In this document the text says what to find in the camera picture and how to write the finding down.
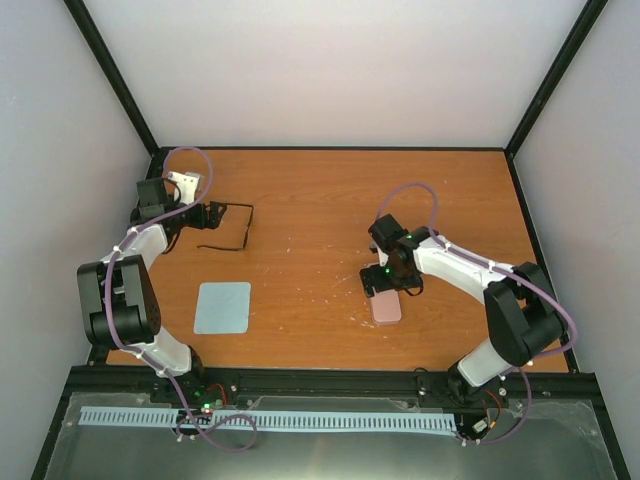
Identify right black frame post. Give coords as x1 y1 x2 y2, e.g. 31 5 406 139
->
504 0 608 161

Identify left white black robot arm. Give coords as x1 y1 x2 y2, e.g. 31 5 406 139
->
76 172 226 403

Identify left black frame post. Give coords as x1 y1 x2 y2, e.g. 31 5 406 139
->
63 0 160 157

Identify black frame post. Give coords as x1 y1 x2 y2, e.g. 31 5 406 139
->
504 0 608 161
63 0 160 157

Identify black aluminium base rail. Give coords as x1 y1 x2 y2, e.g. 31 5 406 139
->
63 365 603 411

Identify light blue cleaning cloth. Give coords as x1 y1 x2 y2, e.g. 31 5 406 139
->
194 282 251 335

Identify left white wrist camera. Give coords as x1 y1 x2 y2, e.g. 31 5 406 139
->
167 171 202 204

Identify pink glasses case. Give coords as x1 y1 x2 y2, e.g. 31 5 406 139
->
370 290 402 326

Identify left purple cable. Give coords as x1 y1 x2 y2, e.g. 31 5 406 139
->
102 146 259 453

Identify black thin-frame sunglasses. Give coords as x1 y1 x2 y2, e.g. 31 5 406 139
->
196 203 254 252

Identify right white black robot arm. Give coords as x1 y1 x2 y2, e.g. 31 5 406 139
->
359 214 569 405

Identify light blue slotted cable duct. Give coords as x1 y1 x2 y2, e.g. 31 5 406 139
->
77 406 457 436

